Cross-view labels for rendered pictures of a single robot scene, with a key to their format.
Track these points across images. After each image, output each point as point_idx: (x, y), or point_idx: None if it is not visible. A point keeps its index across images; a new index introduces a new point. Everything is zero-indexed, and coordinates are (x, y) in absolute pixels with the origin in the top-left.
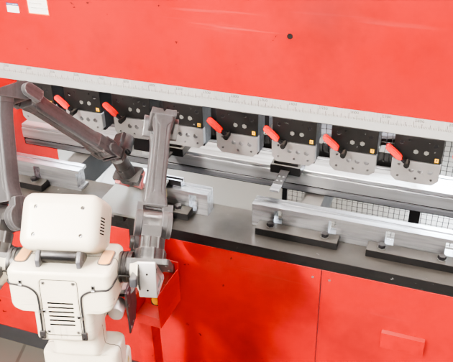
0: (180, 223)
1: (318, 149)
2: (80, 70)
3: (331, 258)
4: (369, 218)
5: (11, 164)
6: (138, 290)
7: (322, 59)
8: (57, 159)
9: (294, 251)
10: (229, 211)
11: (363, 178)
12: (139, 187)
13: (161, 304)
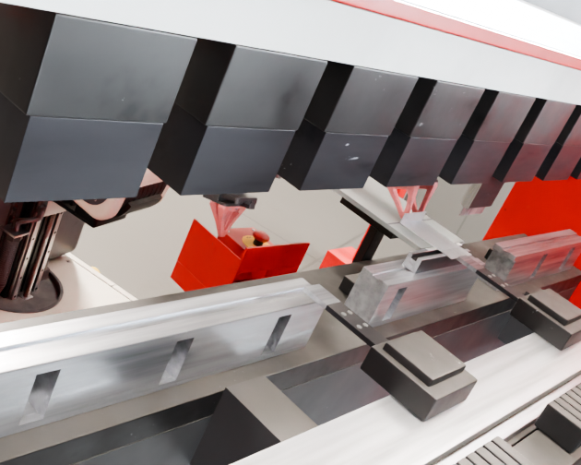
0: (335, 280)
1: (304, 170)
2: None
3: (77, 316)
4: (101, 336)
5: None
6: (231, 236)
7: None
8: (536, 250)
9: (150, 304)
10: (341, 334)
11: (282, 451)
12: (390, 192)
13: (190, 244)
